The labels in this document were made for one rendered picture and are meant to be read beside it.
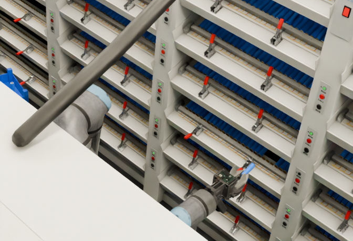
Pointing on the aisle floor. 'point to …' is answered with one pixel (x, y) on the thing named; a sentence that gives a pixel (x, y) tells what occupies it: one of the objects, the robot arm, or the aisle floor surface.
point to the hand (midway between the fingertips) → (242, 175)
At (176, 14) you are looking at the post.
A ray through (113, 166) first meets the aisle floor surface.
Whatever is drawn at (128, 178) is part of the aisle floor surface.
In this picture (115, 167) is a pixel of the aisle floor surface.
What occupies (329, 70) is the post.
